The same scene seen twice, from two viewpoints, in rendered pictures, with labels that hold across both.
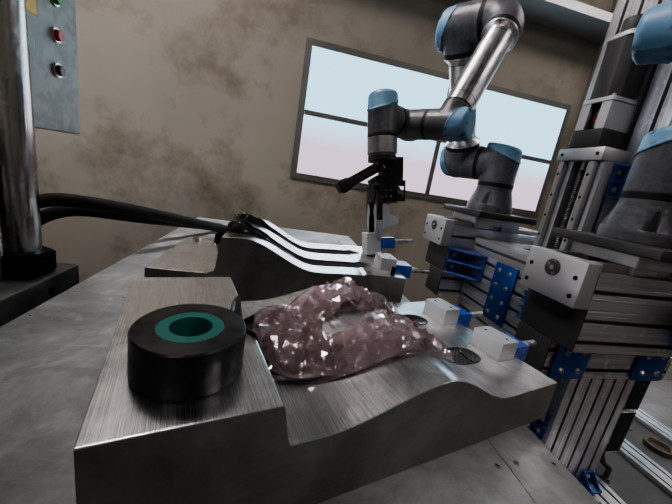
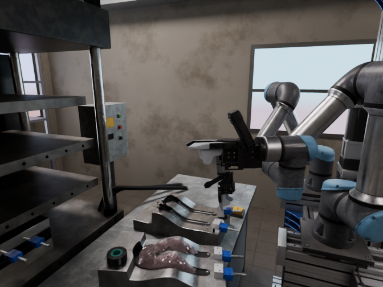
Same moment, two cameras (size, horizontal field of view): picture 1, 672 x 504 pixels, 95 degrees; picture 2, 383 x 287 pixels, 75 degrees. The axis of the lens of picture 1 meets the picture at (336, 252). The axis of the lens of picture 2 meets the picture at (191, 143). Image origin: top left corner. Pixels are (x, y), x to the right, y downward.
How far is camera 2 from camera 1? 92 cm
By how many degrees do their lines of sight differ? 32
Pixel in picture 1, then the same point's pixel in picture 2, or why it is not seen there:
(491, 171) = (312, 165)
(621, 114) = (357, 150)
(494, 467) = not seen: outside the picture
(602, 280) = (288, 254)
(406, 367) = (164, 270)
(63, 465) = not seen: hidden behind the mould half
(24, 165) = (108, 183)
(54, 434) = not seen: hidden behind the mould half
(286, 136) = (242, 106)
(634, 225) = (314, 228)
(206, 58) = (195, 72)
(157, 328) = (111, 252)
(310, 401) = (139, 273)
